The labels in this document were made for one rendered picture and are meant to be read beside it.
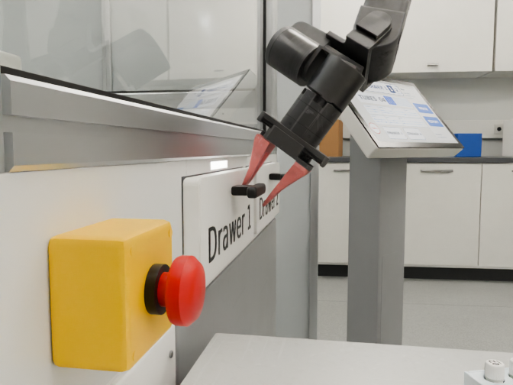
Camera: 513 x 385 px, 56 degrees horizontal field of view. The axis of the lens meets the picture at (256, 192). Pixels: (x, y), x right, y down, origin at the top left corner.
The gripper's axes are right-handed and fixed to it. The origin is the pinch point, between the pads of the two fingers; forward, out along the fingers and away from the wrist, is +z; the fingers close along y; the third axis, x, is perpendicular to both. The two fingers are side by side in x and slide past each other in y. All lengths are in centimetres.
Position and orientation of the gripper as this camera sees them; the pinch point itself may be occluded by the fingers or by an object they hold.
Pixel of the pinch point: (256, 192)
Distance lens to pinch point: 63.3
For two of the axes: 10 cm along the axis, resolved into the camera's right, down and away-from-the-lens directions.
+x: -1.7, 0.8, -9.8
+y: -8.0, -6.0, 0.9
